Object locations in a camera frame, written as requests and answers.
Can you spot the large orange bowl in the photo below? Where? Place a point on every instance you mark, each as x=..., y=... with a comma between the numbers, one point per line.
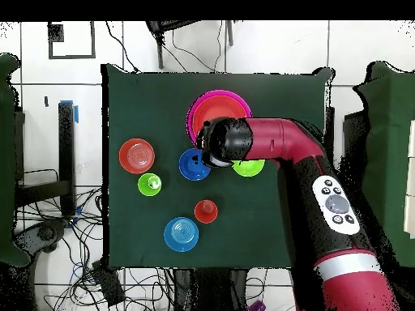
x=217, y=107

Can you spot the large pink bowl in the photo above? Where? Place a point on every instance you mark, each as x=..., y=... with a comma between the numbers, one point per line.
x=220, y=93

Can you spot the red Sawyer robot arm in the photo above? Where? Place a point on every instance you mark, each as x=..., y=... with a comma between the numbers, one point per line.
x=285, y=139

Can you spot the dark blue bowl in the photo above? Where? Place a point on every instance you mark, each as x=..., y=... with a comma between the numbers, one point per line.
x=189, y=168

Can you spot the orange cup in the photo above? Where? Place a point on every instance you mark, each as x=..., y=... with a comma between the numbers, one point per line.
x=206, y=211

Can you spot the green bowl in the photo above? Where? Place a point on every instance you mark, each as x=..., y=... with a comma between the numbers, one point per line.
x=248, y=168

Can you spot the green cup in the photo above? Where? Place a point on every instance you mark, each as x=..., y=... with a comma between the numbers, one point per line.
x=144, y=186

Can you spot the small light blue bowl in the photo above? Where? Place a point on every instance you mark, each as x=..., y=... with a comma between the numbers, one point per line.
x=181, y=234

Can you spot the small orange bowl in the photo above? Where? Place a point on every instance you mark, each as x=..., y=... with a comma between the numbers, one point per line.
x=136, y=156

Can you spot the dark green table cloth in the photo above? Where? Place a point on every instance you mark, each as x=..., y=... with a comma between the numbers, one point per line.
x=146, y=226

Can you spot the purple object on floor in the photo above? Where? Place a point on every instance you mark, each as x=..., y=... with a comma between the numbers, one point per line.
x=257, y=306

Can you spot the black power strip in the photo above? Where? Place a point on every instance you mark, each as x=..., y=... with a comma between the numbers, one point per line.
x=108, y=285

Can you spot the green cloth on side table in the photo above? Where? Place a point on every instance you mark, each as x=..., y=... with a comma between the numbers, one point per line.
x=6, y=162
x=389, y=162

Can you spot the black table frame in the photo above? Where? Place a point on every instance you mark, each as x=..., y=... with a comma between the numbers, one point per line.
x=355, y=145
x=66, y=145

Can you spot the grey pedestal foot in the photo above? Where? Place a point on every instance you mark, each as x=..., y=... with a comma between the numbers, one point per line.
x=45, y=233

